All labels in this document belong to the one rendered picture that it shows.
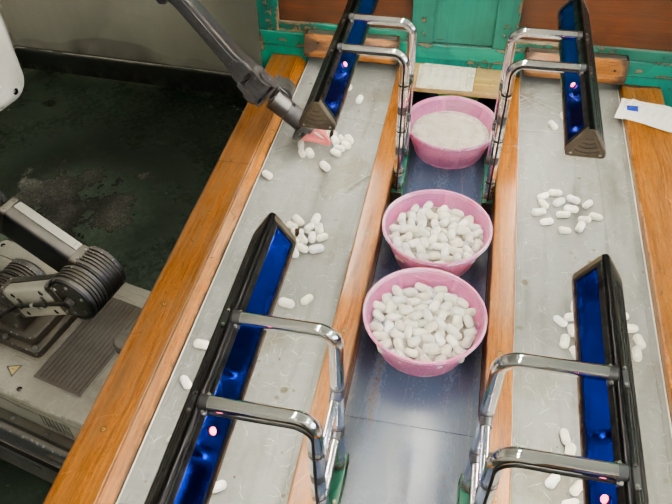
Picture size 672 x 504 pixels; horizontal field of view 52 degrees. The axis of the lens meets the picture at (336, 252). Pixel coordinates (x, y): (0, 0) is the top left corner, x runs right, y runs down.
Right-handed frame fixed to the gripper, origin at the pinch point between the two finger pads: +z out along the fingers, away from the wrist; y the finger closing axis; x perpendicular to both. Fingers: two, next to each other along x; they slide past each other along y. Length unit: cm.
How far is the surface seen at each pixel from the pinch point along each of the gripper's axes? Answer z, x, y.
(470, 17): 15, -36, 46
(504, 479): 39, -33, -92
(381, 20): -12.7, -35.5, 3.8
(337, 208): 7.1, -3.0, -24.2
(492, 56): 29, -32, 45
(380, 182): 12.8, -11.2, -15.0
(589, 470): 20, -63, -108
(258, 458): 6, -2, -95
